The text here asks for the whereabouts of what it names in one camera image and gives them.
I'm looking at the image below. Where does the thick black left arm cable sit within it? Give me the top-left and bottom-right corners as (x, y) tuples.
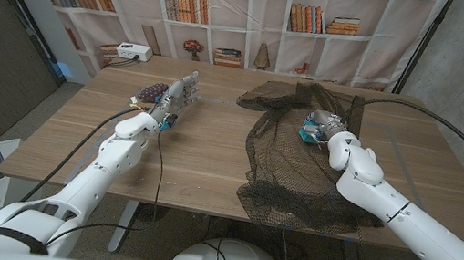
(20, 91), (149, 220)

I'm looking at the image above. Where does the white table leg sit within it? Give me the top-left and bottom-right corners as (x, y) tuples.
(107, 197), (142, 255)

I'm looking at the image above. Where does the printed bookshelf backdrop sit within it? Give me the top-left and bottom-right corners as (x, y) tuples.
(0, 0), (453, 129)

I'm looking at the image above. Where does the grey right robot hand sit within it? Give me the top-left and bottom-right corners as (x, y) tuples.
(298, 107), (351, 151)

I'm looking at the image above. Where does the black mesh netting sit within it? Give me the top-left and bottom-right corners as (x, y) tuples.
(218, 70), (404, 244)

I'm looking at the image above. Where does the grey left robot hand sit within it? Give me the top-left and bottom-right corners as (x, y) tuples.
(148, 66), (203, 132)

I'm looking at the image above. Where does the dark purple bumpy object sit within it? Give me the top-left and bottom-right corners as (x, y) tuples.
(137, 79), (170, 107)

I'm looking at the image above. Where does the black backdrop stand pole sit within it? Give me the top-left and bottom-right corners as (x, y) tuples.
(391, 0), (455, 101)

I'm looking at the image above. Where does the white power strip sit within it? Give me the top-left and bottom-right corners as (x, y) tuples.
(115, 41), (155, 64)

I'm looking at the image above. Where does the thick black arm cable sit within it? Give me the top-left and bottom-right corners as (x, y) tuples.
(20, 91), (149, 220)
(335, 91), (464, 190)

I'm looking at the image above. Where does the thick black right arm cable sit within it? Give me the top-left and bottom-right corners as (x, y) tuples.
(335, 91), (464, 190)

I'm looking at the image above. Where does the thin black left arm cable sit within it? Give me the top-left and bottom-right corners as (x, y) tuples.
(45, 116), (170, 260)

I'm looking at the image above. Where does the black power strip cable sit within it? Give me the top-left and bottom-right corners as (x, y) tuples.
(107, 52), (140, 71)

